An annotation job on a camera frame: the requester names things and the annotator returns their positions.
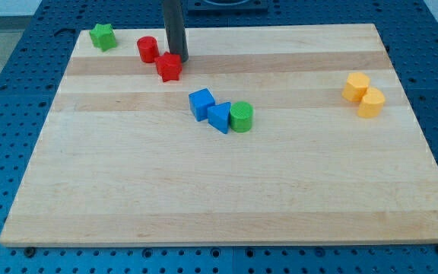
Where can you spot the blue cube block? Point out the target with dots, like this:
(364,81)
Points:
(199,102)

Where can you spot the blue triangle block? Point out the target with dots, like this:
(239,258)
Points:
(218,116)

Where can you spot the green cylinder block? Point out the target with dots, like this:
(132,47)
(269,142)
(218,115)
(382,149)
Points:
(241,114)

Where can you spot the wooden board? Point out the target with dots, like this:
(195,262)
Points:
(122,162)

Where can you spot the red star block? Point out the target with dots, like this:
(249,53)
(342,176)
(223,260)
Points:
(168,66)

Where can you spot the red cylinder block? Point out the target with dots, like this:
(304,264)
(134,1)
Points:
(148,49)

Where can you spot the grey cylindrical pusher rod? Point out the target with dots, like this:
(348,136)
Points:
(175,28)

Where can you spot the yellow hexagon block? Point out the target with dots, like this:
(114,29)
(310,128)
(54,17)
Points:
(356,86)

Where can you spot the green star block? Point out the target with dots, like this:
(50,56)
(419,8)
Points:
(103,37)

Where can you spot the yellow cylinder block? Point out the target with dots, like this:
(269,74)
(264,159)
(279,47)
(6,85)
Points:
(371,103)

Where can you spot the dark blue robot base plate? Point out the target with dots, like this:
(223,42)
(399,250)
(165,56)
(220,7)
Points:
(208,6)

